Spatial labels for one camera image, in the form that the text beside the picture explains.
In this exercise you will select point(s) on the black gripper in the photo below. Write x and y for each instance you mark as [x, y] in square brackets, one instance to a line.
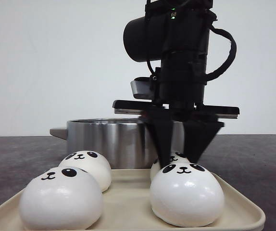
[181, 91]

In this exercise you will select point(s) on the panda bun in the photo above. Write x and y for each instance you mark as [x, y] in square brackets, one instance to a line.
[175, 157]
[62, 198]
[186, 195]
[92, 162]

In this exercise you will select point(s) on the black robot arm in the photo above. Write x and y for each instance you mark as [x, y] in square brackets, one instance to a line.
[176, 32]

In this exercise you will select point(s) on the stainless steel pot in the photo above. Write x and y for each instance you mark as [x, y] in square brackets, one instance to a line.
[125, 142]

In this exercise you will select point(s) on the dark grey table mat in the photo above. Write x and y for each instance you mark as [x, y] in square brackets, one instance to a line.
[247, 162]

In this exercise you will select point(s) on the beige plastic tray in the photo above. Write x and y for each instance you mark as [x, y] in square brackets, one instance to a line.
[127, 208]

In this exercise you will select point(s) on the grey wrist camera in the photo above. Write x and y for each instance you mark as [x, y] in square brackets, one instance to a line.
[146, 88]

